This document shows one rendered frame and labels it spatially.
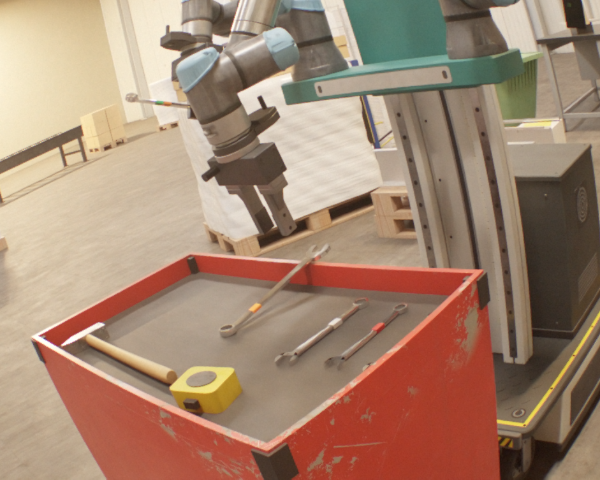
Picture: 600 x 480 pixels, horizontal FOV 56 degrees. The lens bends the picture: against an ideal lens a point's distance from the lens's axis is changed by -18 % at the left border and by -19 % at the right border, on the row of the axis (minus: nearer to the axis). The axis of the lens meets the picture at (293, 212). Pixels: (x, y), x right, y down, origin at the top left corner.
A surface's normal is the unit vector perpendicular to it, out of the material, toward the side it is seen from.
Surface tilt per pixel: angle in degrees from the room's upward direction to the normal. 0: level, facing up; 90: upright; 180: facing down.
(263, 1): 88
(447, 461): 90
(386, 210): 90
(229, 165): 102
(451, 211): 90
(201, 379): 0
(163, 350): 0
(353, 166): 78
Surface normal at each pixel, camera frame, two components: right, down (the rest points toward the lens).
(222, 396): 0.88, -0.12
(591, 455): -0.26, -0.93
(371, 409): 0.70, 0.00
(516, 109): 0.63, 0.22
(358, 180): 0.37, 0.19
